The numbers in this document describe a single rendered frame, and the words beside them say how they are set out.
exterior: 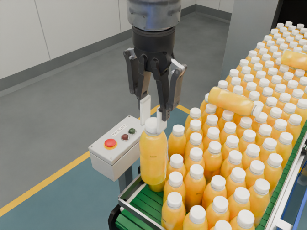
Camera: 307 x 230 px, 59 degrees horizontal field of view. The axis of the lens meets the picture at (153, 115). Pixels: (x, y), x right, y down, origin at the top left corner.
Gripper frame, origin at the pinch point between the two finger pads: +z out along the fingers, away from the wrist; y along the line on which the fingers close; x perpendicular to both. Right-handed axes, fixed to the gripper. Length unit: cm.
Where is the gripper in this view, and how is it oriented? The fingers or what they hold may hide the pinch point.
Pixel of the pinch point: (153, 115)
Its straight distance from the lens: 59.1
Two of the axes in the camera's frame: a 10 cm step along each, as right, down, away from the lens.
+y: 8.1, 3.7, -4.6
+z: 0.0, 7.8, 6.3
